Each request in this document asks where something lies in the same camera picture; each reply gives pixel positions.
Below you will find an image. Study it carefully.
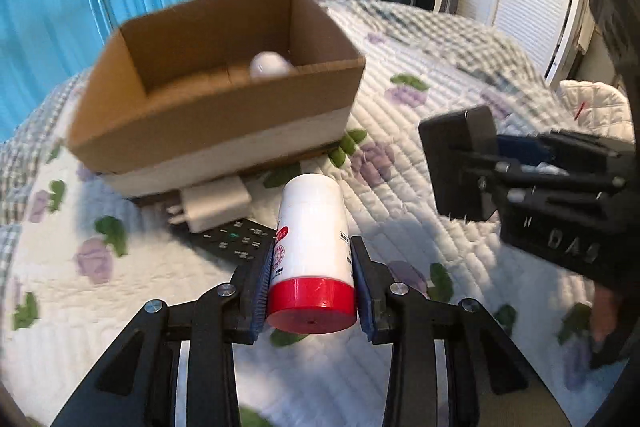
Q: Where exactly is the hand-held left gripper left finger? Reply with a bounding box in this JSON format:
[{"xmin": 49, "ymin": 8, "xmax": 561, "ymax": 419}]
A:
[{"xmin": 50, "ymin": 241, "xmax": 275, "ymax": 427}]

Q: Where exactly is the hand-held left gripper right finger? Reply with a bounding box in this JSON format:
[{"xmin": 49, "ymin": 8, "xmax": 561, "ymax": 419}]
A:
[{"xmin": 349, "ymin": 235, "xmax": 572, "ymax": 427}]

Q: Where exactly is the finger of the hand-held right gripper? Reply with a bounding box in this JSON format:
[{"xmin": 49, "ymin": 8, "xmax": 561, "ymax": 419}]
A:
[
  {"xmin": 450, "ymin": 149, "xmax": 628, "ymax": 210},
  {"xmin": 496, "ymin": 129, "xmax": 637, "ymax": 168}
]

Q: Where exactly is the black box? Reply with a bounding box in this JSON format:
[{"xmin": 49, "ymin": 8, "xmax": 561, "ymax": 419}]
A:
[{"xmin": 418, "ymin": 105, "xmax": 502, "ymax": 224}]

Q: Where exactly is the white bottle with red cap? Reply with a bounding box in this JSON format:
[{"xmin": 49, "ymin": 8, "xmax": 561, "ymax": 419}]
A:
[{"xmin": 265, "ymin": 173, "xmax": 359, "ymax": 336}]

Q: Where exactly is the white round ball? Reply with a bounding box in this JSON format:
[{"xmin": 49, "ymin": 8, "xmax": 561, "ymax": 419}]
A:
[{"xmin": 249, "ymin": 51, "xmax": 297, "ymax": 80}]

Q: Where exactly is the brown cardboard box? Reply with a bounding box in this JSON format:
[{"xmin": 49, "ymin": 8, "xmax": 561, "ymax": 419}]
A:
[{"xmin": 66, "ymin": 0, "xmax": 367, "ymax": 200}]

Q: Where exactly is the person's right hand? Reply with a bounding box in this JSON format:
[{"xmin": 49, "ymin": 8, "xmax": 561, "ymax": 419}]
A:
[{"xmin": 590, "ymin": 284, "xmax": 626, "ymax": 370}]

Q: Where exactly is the black remote control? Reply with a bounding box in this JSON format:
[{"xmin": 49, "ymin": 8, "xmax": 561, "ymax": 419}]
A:
[{"xmin": 187, "ymin": 217, "xmax": 277, "ymax": 266}]

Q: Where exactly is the white quilted pillow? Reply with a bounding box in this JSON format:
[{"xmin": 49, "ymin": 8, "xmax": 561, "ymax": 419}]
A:
[{"xmin": 556, "ymin": 79, "xmax": 635, "ymax": 144}]

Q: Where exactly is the white charger adapter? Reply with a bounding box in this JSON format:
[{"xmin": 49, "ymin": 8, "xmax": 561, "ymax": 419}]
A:
[{"xmin": 167, "ymin": 177, "xmax": 254, "ymax": 233}]

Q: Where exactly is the floral quilted bedspread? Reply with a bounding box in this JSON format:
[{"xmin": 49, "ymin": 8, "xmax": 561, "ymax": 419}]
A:
[{"xmin": 0, "ymin": 0, "xmax": 640, "ymax": 427}]

